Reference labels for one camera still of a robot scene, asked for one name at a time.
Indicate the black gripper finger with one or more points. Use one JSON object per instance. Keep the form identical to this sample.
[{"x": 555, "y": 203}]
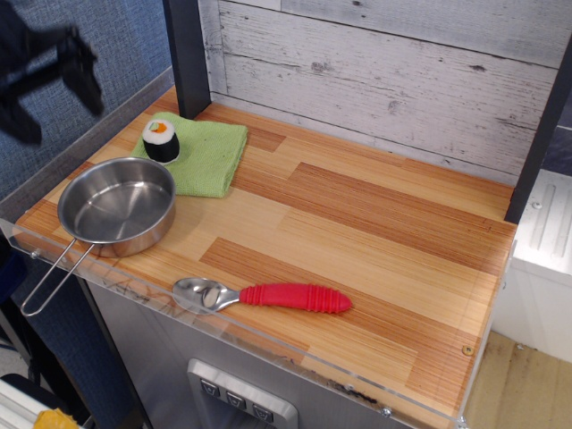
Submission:
[
  {"x": 17, "y": 123},
  {"x": 82, "y": 78}
]

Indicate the stainless steel pan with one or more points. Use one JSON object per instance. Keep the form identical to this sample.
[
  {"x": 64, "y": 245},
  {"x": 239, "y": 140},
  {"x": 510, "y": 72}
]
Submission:
[{"x": 117, "y": 208}]

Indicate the dark right vertical post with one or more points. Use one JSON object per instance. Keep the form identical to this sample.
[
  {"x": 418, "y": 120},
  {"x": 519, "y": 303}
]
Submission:
[{"x": 542, "y": 139}]

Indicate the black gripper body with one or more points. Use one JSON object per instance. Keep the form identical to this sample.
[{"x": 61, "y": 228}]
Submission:
[{"x": 20, "y": 45}]

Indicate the toy sushi roll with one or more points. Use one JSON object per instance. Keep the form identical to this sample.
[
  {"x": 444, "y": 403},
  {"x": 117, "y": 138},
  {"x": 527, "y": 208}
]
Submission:
[{"x": 160, "y": 141}]

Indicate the clear acrylic front guard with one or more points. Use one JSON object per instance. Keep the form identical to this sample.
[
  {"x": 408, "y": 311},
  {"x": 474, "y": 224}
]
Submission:
[{"x": 403, "y": 355}]

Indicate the dark vertical post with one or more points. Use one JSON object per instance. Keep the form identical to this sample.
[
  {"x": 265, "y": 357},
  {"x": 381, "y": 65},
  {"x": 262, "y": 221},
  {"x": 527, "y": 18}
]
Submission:
[
  {"x": 188, "y": 55},
  {"x": 542, "y": 139}
]

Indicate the stainless steel cabinet front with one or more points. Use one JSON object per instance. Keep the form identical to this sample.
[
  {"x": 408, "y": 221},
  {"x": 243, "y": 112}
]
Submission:
[{"x": 179, "y": 357}]

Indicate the red handled metal spoon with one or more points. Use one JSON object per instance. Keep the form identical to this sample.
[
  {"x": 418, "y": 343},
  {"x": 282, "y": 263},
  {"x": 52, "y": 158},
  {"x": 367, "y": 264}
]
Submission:
[{"x": 204, "y": 294}]

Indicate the white aluminium frame block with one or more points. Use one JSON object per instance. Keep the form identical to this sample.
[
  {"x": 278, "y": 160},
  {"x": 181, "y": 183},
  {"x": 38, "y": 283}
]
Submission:
[{"x": 534, "y": 303}]

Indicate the yellow object bottom left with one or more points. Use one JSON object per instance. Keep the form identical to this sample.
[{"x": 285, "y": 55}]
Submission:
[{"x": 54, "y": 419}]

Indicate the silver button control panel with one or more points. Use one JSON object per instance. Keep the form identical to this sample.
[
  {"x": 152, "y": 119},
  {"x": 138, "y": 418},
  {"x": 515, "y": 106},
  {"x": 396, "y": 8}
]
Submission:
[{"x": 220, "y": 396}]

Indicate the dark left vertical post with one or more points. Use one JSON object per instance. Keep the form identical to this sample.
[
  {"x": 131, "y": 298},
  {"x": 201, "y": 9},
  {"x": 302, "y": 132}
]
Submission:
[{"x": 188, "y": 55}]

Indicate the green folded cloth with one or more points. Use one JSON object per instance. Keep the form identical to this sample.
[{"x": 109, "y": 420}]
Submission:
[{"x": 209, "y": 155}]

